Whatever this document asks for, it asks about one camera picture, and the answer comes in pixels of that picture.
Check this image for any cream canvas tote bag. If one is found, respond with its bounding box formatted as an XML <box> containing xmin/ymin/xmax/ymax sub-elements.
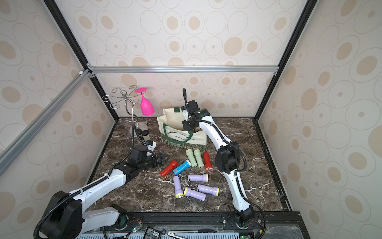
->
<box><xmin>157</xmin><ymin>107</ymin><xmax>207</xmax><ymax>145</ymax></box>

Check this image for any green flashlight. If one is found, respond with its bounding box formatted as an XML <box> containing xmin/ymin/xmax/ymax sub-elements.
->
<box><xmin>186</xmin><ymin>149</ymin><xmax>198</xmax><ymax>167</ymax></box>
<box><xmin>194</xmin><ymin>149</ymin><xmax>205</xmax><ymax>168</ymax></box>

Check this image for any dark small bottle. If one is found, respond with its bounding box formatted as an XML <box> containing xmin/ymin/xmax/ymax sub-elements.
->
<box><xmin>135</xmin><ymin>128</ymin><xmax>143</xmax><ymax>141</ymax></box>

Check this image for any chrome wine glass rack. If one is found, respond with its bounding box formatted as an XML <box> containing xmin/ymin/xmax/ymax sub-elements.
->
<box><xmin>101</xmin><ymin>85</ymin><xmax>148</xmax><ymax>137</ymax></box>

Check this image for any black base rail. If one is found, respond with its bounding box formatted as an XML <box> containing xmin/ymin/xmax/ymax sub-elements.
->
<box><xmin>53</xmin><ymin>211</ymin><xmax>311</xmax><ymax>239</ymax></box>

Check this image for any right green flashlight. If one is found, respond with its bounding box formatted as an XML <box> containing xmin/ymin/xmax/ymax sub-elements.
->
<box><xmin>194</xmin><ymin>149</ymin><xmax>205</xmax><ymax>168</ymax></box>

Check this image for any purple flashlight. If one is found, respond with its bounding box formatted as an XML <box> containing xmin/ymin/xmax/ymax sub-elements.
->
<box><xmin>188</xmin><ymin>174</ymin><xmax>209</xmax><ymax>182</ymax></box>
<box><xmin>184</xmin><ymin>187</ymin><xmax>206</xmax><ymax>201</ymax></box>
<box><xmin>198</xmin><ymin>184</ymin><xmax>219</xmax><ymax>196</ymax></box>

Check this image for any red flashlight centre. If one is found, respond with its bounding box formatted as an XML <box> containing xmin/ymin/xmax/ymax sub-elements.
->
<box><xmin>160</xmin><ymin>160</ymin><xmax>178</xmax><ymax>177</ymax></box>

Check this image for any small red flashlight right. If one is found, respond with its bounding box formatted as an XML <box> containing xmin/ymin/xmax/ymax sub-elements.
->
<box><xmin>203</xmin><ymin>152</ymin><xmax>213</xmax><ymax>171</ymax></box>

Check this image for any left green flashlight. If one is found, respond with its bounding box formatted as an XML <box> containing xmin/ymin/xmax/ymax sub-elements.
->
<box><xmin>186</xmin><ymin>149</ymin><xmax>198</xmax><ymax>167</ymax></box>

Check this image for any purple flashlight diagonal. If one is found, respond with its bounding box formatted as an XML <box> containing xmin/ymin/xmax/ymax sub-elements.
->
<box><xmin>173</xmin><ymin>175</ymin><xmax>184</xmax><ymax>199</ymax></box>

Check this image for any purple flashlight upper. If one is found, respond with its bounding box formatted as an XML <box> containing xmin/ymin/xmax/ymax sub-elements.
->
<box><xmin>188</xmin><ymin>174</ymin><xmax>209</xmax><ymax>182</ymax></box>

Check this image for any pink plastic wine glass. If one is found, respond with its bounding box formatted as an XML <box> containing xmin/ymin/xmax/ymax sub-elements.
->
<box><xmin>135</xmin><ymin>88</ymin><xmax>155</xmax><ymax>116</ymax></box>

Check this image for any horizontal aluminium rail back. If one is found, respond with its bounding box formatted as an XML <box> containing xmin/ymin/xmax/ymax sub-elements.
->
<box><xmin>90</xmin><ymin>65</ymin><xmax>279</xmax><ymax>74</ymax></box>

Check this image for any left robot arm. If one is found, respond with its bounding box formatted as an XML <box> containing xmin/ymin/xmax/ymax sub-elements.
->
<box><xmin>33</xmin><ymin>142</ymin><xmax>168</xmax><ymax>239</ymax></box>

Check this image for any purple flashlight right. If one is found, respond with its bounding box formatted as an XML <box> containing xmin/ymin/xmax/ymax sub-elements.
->
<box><xmin>198</xmin><ymin>184</ymin><xmax>219</xmax><ymax>196</ymax></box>

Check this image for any blue flashlight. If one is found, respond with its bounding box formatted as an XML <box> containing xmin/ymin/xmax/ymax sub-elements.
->
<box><xmin>173</xmin><ymin>160</ymin><xmax>192</xmax><ymax>175</ymax></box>

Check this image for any aluminium rail left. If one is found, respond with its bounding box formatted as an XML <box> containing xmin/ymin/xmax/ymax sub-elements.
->
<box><xmin>1</xmin><ymin>69</ymin><xmax>90</xmax><ymax>174</ymax></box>

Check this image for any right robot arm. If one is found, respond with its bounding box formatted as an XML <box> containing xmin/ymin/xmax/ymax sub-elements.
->
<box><xmin>182</xmin><ymin>88</ymin><xmax>267</xmax><ymax>234</ymax></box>

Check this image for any purple flashlight bottom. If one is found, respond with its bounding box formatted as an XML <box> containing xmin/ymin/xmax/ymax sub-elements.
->
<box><xmin>184</xmin><ymin>187</ymin><xmax>206</xmax><ymax>201</ymax></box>

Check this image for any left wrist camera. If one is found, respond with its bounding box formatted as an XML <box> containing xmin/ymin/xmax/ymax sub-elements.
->
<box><xmin>144</xmin><ymin>140</ymin><xmax>156</xmax><ymax>151</ymax></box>

